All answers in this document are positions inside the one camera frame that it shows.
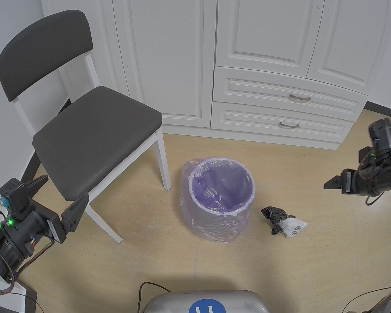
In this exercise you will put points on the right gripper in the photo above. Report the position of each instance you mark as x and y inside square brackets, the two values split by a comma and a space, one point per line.
[371, 181]

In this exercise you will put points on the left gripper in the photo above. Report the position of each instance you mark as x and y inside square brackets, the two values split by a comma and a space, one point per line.
[29, 233]

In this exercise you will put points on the black plastic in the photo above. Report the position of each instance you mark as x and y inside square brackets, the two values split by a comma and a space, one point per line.
[275, 217]

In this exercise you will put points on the purple plastic bag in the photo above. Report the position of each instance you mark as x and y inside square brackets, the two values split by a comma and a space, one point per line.
[189, 207]

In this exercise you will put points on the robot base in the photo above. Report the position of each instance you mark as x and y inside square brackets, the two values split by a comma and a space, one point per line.
[215, 300]

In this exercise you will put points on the white trash bin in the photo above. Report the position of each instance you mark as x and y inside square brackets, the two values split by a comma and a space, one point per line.
[215, 230]

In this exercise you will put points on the dark grey white chair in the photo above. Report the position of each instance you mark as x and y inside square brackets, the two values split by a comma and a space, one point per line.
[97, 132]

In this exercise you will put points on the white wardrobe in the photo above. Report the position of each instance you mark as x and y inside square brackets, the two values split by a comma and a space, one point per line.
[263, 28]

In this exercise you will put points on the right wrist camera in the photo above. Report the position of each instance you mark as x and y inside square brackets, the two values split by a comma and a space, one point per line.
[366, 155]

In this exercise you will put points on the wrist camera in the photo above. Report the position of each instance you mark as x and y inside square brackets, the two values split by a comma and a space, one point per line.
[16, 197]
[366, 155]

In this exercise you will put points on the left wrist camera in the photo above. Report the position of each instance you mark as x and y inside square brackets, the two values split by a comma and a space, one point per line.
[16, 197]

